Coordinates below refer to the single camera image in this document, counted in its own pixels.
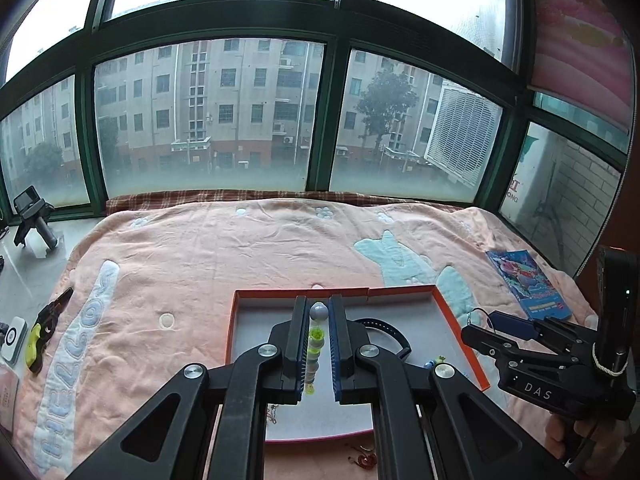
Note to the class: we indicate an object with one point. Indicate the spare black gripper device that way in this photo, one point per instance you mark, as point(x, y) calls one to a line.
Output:
point(30, 205)

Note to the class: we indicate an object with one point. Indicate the dark green window frame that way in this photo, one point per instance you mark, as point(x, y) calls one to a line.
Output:
point(210, 30)

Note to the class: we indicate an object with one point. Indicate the tree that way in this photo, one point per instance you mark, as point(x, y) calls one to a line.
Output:
point(385, 100)

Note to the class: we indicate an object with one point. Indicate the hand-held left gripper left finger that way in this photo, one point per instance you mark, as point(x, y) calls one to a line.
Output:
point(299, 340)

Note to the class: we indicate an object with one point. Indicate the pink curtain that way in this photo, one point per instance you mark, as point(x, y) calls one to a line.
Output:
point(575, 35)

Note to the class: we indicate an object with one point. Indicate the white power bank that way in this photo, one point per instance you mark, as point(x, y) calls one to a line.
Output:
point(12, 340)

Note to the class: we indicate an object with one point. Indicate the black smart band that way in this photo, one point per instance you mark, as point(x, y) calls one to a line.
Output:
point(387, 329)

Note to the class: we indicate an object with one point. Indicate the red charm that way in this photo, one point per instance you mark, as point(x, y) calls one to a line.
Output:
point(369, 460)

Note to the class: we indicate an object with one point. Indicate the white louvred panel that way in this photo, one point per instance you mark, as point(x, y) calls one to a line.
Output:
point(462, 130)

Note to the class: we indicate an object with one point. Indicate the person's right hand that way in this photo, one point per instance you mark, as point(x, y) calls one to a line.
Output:
point(600, 440)

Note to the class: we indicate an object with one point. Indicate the white box with pink print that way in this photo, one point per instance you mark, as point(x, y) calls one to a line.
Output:
point(7, 400)

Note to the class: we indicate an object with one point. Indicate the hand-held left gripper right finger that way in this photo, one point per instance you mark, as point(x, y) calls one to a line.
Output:
point(336, 345)

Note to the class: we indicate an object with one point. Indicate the white banner with blue mascot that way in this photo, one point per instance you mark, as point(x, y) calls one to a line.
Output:
point(517, 180)

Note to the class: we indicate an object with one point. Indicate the green and black toy gun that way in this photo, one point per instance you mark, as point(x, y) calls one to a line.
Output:
point(36, 345)

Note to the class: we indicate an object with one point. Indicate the orange cardboard tray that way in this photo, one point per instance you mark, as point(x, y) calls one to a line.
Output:
point(260, 320)

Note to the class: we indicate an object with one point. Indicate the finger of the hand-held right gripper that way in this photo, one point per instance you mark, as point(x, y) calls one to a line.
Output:
point(510, 325)
point(485, 342)

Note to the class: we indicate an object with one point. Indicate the blue book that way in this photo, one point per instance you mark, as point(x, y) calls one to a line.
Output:
point(525, 280)

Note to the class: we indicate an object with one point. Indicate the apartment building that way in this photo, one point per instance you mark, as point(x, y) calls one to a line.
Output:
point(240, 110)

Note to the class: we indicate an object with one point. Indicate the pink printed blanket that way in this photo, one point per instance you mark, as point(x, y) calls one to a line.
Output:
point(175, 270)

